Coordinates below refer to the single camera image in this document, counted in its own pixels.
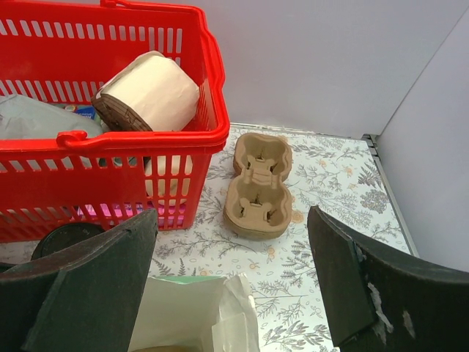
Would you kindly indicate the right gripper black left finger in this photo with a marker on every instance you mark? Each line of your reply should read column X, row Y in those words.
column 83, row 298

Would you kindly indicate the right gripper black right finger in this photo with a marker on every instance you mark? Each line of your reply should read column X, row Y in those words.
column 378, row 298

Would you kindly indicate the black paper coffee cup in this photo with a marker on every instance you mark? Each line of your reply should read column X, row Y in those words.
column 65, row 236

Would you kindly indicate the green illustrated paper bag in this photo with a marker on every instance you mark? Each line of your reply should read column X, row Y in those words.
column 212, row 313

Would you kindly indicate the brown cardboard cup carrier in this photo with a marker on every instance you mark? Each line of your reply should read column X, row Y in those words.
column 169, row 348

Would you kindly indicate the floral patterned table mat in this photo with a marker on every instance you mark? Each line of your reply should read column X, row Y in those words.
column 337, row 174

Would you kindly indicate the stack of spare cup carriers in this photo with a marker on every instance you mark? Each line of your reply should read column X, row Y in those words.
column 258, row 203

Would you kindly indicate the grey foil pouch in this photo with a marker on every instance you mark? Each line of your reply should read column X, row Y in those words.
column 26, row 118

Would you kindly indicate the red plastic shopping basket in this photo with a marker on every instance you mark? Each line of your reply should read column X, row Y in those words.
column 68, row 152

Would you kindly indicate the aluminium frame rail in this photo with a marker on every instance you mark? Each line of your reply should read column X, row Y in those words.
column 371, row 141

